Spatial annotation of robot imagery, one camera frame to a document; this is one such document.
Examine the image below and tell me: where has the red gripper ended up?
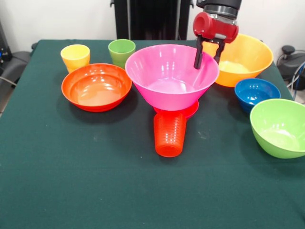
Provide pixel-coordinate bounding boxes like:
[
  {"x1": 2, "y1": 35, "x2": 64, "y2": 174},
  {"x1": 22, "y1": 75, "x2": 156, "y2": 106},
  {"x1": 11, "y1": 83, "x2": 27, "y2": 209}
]
[{"x1": 193, "y1": 11, "x2": 240, "y2": 70}]

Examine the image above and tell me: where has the large pink bowl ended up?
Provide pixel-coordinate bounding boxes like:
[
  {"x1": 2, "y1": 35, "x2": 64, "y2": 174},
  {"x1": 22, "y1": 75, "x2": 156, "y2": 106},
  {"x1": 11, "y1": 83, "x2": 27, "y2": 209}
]
[{"x1": 124, "y1": 44, "x2": 220, "y2": 112}]

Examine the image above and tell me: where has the small magenta bowl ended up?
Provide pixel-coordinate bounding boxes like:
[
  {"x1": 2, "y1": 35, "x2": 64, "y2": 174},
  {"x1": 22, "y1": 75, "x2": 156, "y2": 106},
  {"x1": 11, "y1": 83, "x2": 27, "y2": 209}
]
[{"x1": 153, "y1": 100, "x2": 200, "y2": 120}]

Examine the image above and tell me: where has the orange-red ribbed cup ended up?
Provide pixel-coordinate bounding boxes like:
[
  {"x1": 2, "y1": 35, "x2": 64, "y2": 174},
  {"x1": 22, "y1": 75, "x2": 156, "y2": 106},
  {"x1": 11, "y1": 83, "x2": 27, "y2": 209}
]
[{"x1": 153, "y1": 112, "x2": 187, "y2": 158}]

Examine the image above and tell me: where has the large orange bowl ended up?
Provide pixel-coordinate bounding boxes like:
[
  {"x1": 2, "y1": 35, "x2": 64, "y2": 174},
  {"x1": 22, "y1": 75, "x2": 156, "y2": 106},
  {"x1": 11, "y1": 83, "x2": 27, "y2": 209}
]
[{"x1": 204, "y1": 33, "x2": 274, "y2": 87}]

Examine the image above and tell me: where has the small dark blue bowl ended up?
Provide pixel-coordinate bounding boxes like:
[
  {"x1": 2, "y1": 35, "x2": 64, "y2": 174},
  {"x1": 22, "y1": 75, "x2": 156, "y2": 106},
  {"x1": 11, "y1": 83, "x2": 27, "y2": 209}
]
[{"x1": 234, "y1": 78, "x2": 281, "y2": 113}]

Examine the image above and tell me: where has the green cup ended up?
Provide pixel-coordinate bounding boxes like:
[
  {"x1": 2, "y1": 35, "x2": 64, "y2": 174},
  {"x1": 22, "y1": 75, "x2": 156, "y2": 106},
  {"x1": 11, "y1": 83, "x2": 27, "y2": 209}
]
[{"x1": 108, "y1": 39, "x2": 136, "y2": 69}]

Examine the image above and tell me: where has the light green bowl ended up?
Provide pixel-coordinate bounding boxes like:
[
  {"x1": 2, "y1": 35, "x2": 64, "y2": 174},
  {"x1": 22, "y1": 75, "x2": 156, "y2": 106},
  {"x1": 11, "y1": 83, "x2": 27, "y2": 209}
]
[{"x1": 249, "y1": 98, "x2": 305, "y2": 159}]

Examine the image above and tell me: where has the red shallow bowl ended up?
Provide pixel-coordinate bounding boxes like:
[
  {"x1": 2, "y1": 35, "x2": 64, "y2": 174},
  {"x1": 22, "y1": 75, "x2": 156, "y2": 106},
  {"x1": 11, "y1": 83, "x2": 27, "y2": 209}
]
[{"x1": 61, "y1": 63, "x2": 133, "y2": 113}]

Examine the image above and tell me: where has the yellow cup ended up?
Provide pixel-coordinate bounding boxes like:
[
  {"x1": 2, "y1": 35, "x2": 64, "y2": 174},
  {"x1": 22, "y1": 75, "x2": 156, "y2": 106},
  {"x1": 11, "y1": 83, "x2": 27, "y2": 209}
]
[{"x1": 60, "y1": 44, "x2": 91, "y2": 73}]

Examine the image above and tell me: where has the dark green tablecloth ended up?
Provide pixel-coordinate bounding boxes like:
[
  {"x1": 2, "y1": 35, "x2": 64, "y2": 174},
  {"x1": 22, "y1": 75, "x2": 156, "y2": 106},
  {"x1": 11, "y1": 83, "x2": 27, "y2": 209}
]
[{"x1": 0, "y1": 39, "x2": 305, "y2": 229}]

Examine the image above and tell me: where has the black equipment box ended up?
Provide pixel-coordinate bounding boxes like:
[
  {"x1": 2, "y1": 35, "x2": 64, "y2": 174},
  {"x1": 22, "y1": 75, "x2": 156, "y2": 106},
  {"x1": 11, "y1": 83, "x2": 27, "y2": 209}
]
[{"x1": 0, "y1": 20, "x2": 12, "y2": 70}]

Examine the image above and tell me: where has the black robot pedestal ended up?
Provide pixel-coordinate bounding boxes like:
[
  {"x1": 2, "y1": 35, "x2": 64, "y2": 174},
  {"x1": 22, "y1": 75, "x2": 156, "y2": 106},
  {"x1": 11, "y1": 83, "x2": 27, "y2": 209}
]
[{"x1": 111, "y1": 0, "x2": 198, "y2": 41}]

